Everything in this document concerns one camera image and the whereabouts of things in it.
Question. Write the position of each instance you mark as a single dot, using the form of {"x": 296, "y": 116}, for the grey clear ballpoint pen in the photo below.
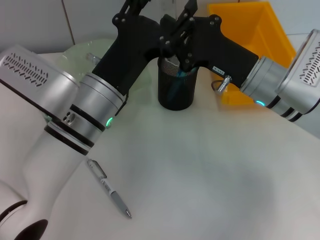
{"x": 117, "y": 198}

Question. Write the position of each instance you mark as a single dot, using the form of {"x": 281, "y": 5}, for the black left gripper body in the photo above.
{"x": 130, "y": 50}

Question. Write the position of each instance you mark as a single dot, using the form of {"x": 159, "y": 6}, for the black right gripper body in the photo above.
{"x": 220, "y": 52}

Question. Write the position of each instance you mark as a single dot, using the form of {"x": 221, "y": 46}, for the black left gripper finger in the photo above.
{"x": 135, "y": 6}
{"x": 168, "y": 22}

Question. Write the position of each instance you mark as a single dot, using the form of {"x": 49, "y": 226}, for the green glass fruit bowl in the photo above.
{"x": 80, "y": 50}

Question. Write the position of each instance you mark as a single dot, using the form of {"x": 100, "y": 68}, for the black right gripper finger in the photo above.
{"x": 178, "y": 50}
{"x": 186, "y": 15}

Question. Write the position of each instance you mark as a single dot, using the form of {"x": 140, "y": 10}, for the black white wrist camera box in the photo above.
{"x": 37, "y": 82}

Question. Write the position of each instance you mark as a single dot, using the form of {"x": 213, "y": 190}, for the silver black right camera box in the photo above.
{"x": 302, "y": 75}

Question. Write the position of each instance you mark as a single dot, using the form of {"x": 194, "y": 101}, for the yellow plastic bin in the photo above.
{"x": 250, "y": 30}

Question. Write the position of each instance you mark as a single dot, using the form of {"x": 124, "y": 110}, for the silver cylindrical wrist stub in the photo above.
{"x": 92, "y": 57}

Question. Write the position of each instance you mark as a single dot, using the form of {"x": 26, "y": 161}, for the black mesh pen holder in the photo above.
{"x": 175, "y": 97}

